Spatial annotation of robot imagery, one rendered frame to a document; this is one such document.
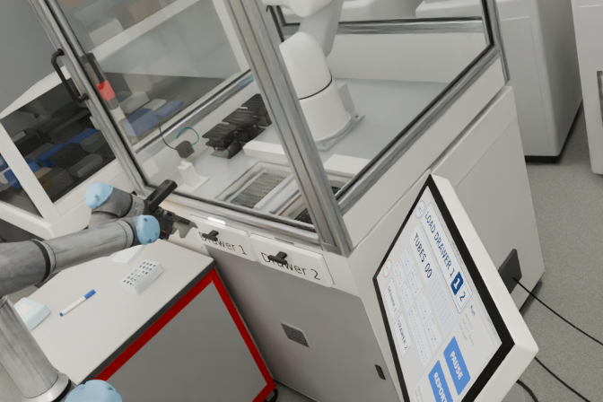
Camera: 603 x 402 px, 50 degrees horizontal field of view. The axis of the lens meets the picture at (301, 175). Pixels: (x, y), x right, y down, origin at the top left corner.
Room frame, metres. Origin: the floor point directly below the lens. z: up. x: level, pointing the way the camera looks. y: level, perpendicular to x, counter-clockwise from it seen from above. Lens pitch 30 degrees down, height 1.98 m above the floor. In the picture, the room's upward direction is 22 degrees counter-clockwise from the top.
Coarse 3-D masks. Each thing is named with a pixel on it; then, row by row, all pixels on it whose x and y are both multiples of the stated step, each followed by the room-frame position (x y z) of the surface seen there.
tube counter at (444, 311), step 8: (432, 264) 0.99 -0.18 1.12; (424, 272) 1.00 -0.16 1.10; (432, 272) 0.97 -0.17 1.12; (424, 280) 0.98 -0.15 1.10; (432, 280) 0.96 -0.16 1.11; (440, 280) 0.93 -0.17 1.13; (432, 288) 0.94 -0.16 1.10; (440, 288) 0.92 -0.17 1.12; (432, 296) 0.93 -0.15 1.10; (440, 296) 0.90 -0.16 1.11; (440, 304) 0.89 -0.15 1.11; (448, 304) 0.87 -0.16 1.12; (440, 312) 0.88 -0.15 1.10; (448, 312) 0.85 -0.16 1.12; (440, 320) 0.86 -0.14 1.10; (448, 320) 0.84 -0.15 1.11; (448, 328) 0.83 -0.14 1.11
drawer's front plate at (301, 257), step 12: (252, 240) 1.62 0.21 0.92; (264, 240) 1.58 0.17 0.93; (264, 252) 1.59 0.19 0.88; (276, 252) 1.54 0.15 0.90; (288, 252) 1.50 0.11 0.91; (300, 252) 1.46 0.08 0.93; (312, 252) 1.44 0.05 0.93; (264, 264) 1.62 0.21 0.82; (276, 264) 1.57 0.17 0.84; (300, 264) 1.47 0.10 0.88; (312, 264) 1.43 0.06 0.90; (324, 264) 1.41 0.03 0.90; (300, 276) 1.49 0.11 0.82; (312, 276) 1.45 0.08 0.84; (324, 276) 1.41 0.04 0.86
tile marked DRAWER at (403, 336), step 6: (402, 312) 1.00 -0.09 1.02; (402, 318) 0.99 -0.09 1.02; (396, 324) 1.00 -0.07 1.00; (402, 324) 0.98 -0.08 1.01; (396, 330) 0.99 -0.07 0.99; (402, 330) 0.97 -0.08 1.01; (408, 330) 0.94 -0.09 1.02; (396, 336) 0.98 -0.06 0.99; (402, 336) 0.95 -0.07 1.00; (408, 336) 0.93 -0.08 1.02; (402, 342) 0.94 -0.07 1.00; (408, 342) 0.92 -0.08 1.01; (402, 348) 0.93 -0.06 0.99; (408, 348) 0.91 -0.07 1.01; (402, 354) 0.92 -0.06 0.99
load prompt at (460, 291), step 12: (432, 204) 1.10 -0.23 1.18; (432, 216) 1.08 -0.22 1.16; (432, 228) 1.05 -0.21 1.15; (432, 240) 1.03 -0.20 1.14; (444, 240) 0.99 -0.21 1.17; (444, 252) 0.97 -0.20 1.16; (444, 264) 0.95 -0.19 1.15; (456, 264) 0.91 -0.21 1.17; (444, 276) 0.92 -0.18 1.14; (456, 276) 0.89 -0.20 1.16; (456, 288) 0.87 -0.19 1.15; (468, 288) 0.84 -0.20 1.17; (456, 300) 0.85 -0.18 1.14; (468, 300) 0.82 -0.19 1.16
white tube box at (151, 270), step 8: (144, 264) 1.92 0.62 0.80; (152, 264) 1.91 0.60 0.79; (136, 272) 1.89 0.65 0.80; (144, 272) 1.87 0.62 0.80; (152, 272) 1.86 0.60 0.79; (160, 272) 1.88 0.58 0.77; (128, 280) 1.86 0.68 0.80; (144, 280) 1.84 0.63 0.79; (152, 280) 1.85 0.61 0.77; (128, 288) 1.83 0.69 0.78; (136, 288) 1.81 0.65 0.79; (144, 288) 1.83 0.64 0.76
